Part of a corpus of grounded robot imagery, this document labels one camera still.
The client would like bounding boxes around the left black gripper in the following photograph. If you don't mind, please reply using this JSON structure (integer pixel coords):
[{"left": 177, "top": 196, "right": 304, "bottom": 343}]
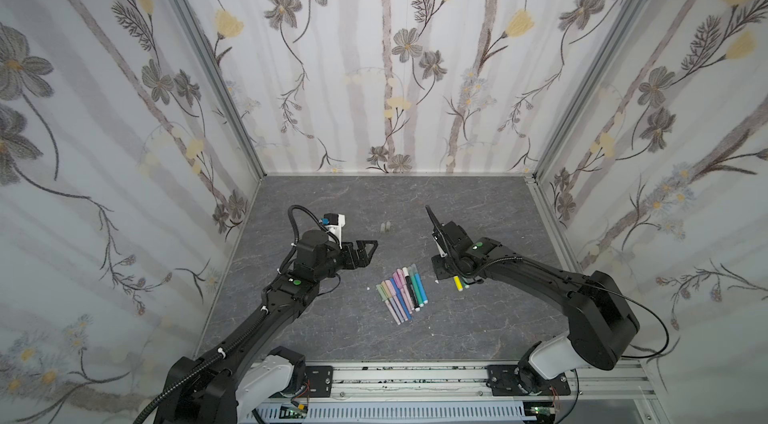
[{"left": 311, "top": 238, "right": 377, "bottom": 283}]

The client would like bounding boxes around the yellow highlighter marker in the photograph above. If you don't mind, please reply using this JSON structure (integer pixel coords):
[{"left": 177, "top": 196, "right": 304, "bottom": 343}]
[{"left": 453, "top": 276, "right": 464, "bottom": 292}]

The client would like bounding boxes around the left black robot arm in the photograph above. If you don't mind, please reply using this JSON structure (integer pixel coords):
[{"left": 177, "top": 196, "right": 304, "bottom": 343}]
[{"left": 135, "top": 229, "right": 378, "bottom": 423}]

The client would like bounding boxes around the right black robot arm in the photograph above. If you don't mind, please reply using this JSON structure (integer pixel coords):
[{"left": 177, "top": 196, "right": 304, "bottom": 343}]
[{"left": 425, "top": 206, "right": 640, "bottom": 395}]

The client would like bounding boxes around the tan cap blue pen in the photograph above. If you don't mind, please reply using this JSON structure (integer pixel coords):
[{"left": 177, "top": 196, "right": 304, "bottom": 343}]
[{"left": 378, "top": 283, "right": 402, "bottom": 325}]

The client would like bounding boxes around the purple cap pink pen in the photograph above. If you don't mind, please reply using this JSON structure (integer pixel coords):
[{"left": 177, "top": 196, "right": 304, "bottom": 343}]
[{"left": 392, "top": 272, "right": 412, "bottom": 320}]

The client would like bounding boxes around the pink speckled pen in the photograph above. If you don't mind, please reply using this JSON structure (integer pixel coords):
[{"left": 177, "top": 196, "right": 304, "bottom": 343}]
[{"left": 395, "top": 268, "right": 415, "bottom": 313}]

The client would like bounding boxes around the black white pen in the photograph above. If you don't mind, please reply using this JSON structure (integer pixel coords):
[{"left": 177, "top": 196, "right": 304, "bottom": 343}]
[{"left": 402, "top": 267, "right": 421, "bottom": 311}]

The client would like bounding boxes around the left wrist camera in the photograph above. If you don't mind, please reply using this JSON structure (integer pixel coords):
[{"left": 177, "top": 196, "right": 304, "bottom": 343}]
[{"left": 321, "top": 213, "right": 346, "bottom": 243}]

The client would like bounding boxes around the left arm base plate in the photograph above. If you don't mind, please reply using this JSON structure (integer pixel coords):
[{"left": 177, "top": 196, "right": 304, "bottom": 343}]
[{"left": 288, "top": 366, "right": 334, "bottom": 399}]

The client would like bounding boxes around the black corrugated cable hose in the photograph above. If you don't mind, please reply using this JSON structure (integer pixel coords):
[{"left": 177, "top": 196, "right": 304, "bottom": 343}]
[{"left": 131, "top": 303, "right": 271, "bottom": 424}]

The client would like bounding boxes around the aluminium mounting rail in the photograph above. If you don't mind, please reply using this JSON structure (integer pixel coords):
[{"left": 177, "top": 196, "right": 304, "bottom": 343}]
[{"left": 306, "top": 360, "right": 656, "bottom": 404}]

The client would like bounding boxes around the white perforated cable duct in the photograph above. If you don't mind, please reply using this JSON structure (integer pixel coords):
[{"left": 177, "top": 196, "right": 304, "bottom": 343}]
[{"left": 256, "top": 401, "right": 537, "bottom": 423}]

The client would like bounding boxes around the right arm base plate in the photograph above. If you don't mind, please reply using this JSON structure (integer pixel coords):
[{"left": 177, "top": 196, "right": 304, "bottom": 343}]
[{"left": 486, "top": 364, "right": 572, "bottom": 397}]

